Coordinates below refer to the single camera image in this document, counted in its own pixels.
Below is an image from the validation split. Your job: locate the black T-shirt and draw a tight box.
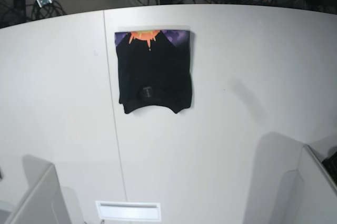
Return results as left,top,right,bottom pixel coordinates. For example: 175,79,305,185
115,29,193,114

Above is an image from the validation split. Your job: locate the black keyboard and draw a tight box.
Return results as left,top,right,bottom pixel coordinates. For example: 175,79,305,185
322,152,337,184

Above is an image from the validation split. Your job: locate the white right partition panel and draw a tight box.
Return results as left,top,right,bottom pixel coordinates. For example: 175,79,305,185
273,144,337,224

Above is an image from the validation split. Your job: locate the white table cable slot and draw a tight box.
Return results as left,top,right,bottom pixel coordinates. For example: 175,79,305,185
95,201,162,222

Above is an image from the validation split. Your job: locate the coiled black cable bundle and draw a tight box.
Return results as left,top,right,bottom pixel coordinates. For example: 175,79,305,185
31,0,66,21

